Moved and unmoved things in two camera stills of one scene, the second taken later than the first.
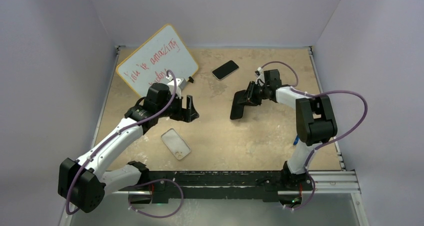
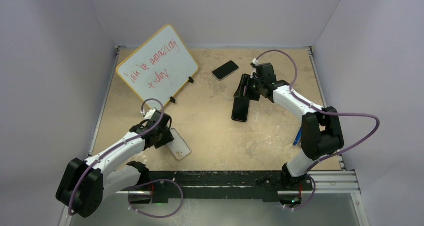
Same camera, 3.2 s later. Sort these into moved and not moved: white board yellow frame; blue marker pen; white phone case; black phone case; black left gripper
Moved: black left gripper; black phone case
Not moved: white board yellow frame; blue marker pen; white phone case
